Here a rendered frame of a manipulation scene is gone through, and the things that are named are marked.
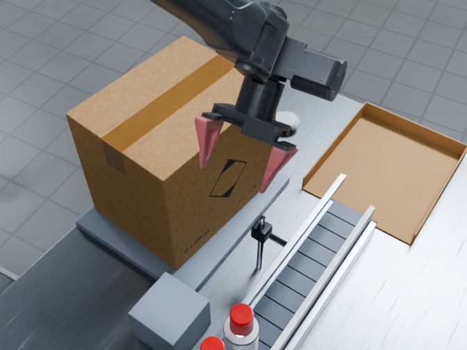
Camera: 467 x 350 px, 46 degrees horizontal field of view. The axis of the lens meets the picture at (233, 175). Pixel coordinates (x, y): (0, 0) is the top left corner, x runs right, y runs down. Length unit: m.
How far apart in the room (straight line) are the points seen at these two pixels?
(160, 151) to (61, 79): 2.04
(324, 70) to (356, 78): 2.15
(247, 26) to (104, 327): 0.64
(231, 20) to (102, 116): 0.42
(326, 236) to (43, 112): 1.90
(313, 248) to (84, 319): 0.45
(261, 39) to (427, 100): 2.19
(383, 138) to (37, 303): 0.84
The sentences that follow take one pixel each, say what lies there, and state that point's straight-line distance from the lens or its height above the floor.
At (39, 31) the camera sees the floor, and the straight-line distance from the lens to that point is 3.29.
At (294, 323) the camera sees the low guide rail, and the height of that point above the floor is 0.92.
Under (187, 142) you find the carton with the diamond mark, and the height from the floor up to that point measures 1.12.
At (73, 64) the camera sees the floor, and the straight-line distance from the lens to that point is 3.00.
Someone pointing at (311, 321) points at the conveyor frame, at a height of 0.88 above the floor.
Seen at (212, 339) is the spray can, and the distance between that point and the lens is 0.76.
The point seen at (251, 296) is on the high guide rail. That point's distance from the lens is 0.93.
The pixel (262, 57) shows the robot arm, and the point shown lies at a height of 1.37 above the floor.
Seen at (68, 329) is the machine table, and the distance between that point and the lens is 1.09.
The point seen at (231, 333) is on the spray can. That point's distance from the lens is 0.80.
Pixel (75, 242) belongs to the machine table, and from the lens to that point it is 1.18.
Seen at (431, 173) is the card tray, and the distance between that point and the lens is 1.32.
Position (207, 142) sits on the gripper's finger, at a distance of 0.82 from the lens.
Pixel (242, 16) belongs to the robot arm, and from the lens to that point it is 0.64.
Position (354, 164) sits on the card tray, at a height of 0.83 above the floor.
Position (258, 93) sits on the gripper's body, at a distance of 0.75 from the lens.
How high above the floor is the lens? 1.78
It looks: 49 degrees down
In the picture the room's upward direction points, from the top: straight up
